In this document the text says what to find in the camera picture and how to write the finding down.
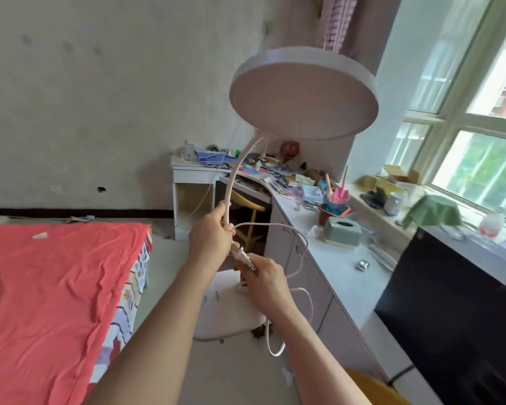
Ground person's right hand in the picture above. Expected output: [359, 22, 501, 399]
[235, 255, 298, 323]

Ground person's left hand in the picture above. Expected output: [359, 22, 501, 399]
[188, 201, 238, 273]

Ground white lamp power cord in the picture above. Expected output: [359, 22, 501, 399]
[230, 222, 314, 358]

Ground white round-head desk lamp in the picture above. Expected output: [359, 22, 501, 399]
[192, 46, 379, 343]

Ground person's left forearm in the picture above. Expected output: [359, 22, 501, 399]
[82, 262, 216, 405]

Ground person's right forearm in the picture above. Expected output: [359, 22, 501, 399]
[272, 307, 373, 405]

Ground wooden chair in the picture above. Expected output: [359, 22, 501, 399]
[229, 189, 267, 250]

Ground white desk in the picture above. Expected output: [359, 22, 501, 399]
[170, 155, 275, 242]

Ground blue folder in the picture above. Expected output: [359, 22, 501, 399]
[195, 150, 239, 167]

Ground pile of desk clutter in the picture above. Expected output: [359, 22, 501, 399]
[236, 153, 326, 208]

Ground green tissue box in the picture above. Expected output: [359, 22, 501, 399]
[323, 217, 364, 249]

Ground pen cup with pens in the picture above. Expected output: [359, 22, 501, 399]
[318, 164, 352, 228]

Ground patterned mattress cover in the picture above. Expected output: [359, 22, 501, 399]
[88, 230, 153, 384]

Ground white papers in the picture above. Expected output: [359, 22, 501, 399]
[366, 244, 400, 271]

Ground black object on sill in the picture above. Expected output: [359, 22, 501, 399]
[360, 187, 389, 210]

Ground white mug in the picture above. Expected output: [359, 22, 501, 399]
[383, 191, 406, 217]

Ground cardboard box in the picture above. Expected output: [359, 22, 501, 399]
[382, 164, 421, 185]

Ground yellow stool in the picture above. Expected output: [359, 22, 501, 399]
[345, 368, 412, 405]

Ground green cloth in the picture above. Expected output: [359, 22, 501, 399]
[402, 194, 463, 231]

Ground red bed sheet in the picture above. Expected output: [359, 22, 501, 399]
[0, 222, 152, 405]

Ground black monitor screen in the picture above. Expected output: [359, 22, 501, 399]
[374, 227, 506, 405]

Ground pink curtain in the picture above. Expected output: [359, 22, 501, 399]
[316, 0, 404, 76]

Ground white framed window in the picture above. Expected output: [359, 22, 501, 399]
[383, 0, 506, 229]

